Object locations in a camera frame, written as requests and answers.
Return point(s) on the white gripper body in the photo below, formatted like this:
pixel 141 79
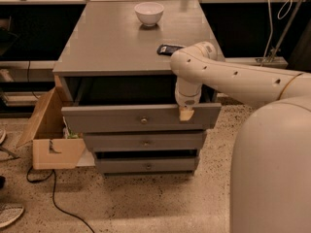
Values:
pixel 189 101

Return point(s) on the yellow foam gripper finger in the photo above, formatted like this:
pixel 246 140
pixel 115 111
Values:
pixel 185 114

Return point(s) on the grey top drawer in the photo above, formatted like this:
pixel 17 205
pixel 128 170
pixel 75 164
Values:
pixel 138 118

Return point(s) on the grey drawer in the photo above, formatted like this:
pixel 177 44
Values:
pixel 165 140
pixel 150 165
pixel 138 118

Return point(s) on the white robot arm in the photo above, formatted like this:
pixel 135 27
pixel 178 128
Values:
pixel 270 177

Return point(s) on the grey middle drawer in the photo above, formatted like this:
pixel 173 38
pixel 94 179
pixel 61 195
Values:
pixel 165 140

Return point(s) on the grey bottom drawer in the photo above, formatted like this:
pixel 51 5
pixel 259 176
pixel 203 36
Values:
pixel 150 165

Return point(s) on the grey drawer cabinet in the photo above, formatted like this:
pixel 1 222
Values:
pixel 112 61

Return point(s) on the dark blue snack packet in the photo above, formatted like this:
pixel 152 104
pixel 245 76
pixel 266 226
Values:
pixel 168 50

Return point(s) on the white bowl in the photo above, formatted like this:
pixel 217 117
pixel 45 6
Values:
pixel 149 13

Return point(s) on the green snack bag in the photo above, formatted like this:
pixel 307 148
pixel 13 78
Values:
pixel 68 133

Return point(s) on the cardboard box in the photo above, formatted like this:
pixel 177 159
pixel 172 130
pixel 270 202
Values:
pixel 45 130

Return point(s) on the metal stand pole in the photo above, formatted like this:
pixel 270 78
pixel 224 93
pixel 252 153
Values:
pixel 275 49

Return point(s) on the shoe tip at left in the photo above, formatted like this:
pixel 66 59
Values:
pixel 3 135

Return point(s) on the grey knit shoe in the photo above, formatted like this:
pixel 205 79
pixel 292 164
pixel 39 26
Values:
pixel 9 213

